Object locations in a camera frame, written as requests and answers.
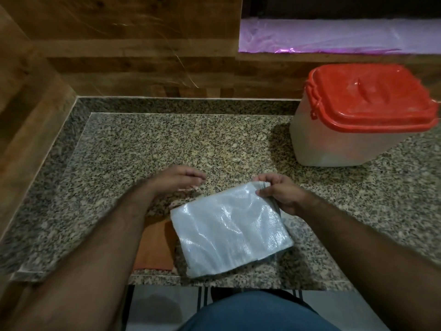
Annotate translucent plastic container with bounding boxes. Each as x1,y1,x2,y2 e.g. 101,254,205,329
289,96,429,167

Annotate person's right hand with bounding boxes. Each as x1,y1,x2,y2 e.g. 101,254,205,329
252,173,312,216

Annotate white woven plastic bag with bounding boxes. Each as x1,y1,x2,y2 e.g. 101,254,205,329
170,181,294,278

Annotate orange cloth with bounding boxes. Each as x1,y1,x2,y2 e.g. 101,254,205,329
133,220,178,271

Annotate person's left forearm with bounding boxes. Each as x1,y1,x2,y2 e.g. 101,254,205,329
0,179,162,331

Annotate person's left hand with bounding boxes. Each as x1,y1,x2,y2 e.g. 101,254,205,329
146,165,207,195

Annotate person's blue trousers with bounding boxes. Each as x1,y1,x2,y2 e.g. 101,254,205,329
179,290,342,331

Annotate purple plastic sheet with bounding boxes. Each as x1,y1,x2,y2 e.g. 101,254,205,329
238,18,441,54

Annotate person's right forearm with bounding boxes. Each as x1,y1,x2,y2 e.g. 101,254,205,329
293,189,441,331

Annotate red container lid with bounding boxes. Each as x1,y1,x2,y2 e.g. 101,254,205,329
305,64,440,133

